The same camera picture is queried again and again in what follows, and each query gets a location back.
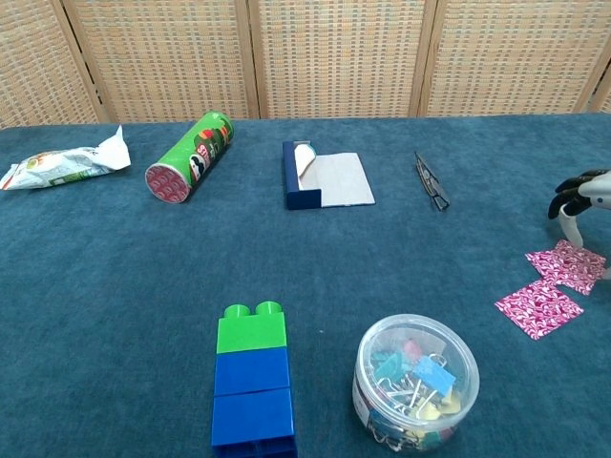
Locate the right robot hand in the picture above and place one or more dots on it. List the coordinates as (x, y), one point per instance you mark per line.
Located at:
(594, 191)

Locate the black folded eyeglasses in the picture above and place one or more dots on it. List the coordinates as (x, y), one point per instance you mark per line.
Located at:
(432, 183)

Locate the pink binder clip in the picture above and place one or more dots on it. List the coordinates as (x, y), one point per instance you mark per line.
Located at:
(411, 348)

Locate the round plastic binder clip tub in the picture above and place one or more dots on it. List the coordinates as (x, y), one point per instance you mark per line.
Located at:
(467, 396)

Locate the light blue binder clip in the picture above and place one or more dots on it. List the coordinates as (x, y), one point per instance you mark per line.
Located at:
(434, 374)

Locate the open blue box grey flap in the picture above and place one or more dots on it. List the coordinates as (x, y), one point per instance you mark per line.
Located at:
(343, 181)

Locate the yellow binder clip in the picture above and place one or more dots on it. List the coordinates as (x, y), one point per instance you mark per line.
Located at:
(448, 405)

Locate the teal binder clip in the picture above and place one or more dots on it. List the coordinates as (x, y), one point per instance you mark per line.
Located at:
(391, 365)

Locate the curled cream paper sheet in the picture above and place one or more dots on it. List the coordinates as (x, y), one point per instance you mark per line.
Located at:
(304, 160)

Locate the woven wooden folding screen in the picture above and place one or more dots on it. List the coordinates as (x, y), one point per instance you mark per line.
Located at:
(334, 57)

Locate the green building block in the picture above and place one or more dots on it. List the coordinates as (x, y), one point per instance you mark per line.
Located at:
(250, 334)

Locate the blue building block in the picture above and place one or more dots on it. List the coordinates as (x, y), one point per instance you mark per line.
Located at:
(253, 415)
(250, 372)

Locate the green Pringles can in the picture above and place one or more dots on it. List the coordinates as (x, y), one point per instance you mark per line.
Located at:
(191, 152)

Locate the white crumpled snack bag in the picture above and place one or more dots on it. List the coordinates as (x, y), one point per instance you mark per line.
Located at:
(57, 167)

